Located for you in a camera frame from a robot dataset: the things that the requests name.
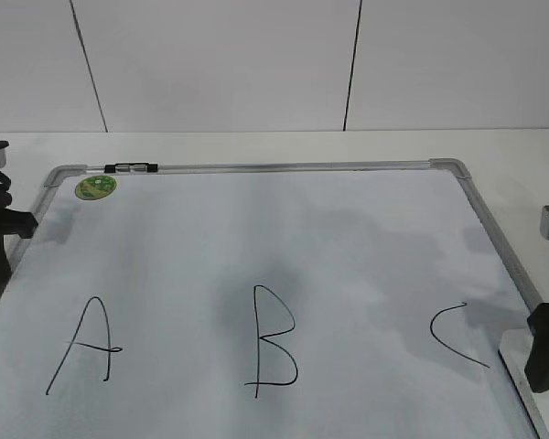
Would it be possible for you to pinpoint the round green magnet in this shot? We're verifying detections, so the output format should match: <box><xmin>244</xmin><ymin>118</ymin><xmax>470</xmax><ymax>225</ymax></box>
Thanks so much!
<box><xmin>74</xmin><ymin>176</ymin><xmax>117</xmax><ymax>201</ymax></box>

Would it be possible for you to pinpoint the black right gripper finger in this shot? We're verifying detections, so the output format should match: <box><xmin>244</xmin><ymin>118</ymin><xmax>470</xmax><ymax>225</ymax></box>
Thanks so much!
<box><xmin>524</xmin><ymin>303</ymin><xmax>549</xmax><ymax>393</ymax></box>

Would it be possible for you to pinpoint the white board with grey frame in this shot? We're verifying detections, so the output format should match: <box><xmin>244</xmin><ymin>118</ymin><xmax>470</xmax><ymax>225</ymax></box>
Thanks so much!
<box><xmin>0</xmin><ymin>159</ymin><xmax>549</xmax><ymax>438</ymax></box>

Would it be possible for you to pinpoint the white whiteboard eraser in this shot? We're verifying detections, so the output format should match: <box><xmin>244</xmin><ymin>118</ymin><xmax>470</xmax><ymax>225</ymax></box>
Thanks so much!
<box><xmin>499</xmin><ymin>329</ymin><xmax>549</xmax><ymax>402</ymax></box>

